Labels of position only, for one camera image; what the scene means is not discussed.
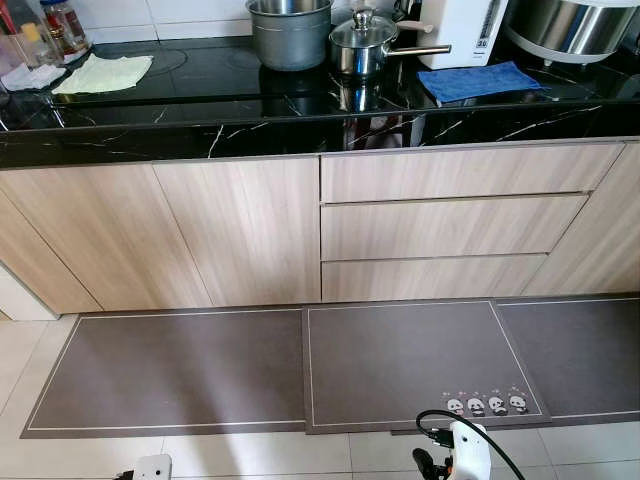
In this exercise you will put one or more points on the large grey steel pot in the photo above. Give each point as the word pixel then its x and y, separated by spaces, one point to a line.
pixel 290 40

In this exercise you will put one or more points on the clear condiment bottle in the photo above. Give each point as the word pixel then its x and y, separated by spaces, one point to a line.
pixel 25 42

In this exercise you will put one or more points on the light wood drawer front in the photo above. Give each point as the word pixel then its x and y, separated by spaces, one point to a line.
pixel 430 280
pixel 470 172
pixel 450 228

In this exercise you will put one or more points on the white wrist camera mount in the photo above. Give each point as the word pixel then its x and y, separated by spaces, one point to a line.
pixel 153 468
pixel 470 455

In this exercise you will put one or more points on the white electric water boiler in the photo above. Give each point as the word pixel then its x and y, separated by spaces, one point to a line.
pixel 455 35

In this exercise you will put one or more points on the grey floor mat with pandas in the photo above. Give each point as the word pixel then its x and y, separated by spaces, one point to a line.
pixel 400 360

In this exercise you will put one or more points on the white crumpled cloth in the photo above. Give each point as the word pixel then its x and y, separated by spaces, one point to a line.
pixel 30 78

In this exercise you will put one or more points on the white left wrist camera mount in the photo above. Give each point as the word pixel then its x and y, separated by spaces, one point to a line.
pixel 153 468

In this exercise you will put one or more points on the black glass cooktop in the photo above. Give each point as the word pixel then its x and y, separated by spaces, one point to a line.
pixel 200 65

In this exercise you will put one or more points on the small lidded steel saucepan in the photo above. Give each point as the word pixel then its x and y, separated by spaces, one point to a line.
pixel 360 50

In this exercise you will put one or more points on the brown sauce bottle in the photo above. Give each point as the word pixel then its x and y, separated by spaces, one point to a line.
pixel 65 30

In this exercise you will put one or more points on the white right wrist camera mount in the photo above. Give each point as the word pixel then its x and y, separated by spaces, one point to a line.
pixel 470 455

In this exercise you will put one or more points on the pale yellow cloth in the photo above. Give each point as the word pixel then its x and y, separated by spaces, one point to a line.
pixel 100 75

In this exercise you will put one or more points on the silver rice cooker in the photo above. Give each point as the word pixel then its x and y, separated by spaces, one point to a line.
pixel 570 25

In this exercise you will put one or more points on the light wood cabinet door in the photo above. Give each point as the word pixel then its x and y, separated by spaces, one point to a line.
pixel 250 230
pixel 110 240
pixel 600 240
pixel 30 275

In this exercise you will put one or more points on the blue cloth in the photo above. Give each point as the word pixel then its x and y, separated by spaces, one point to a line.
pixel 480 82

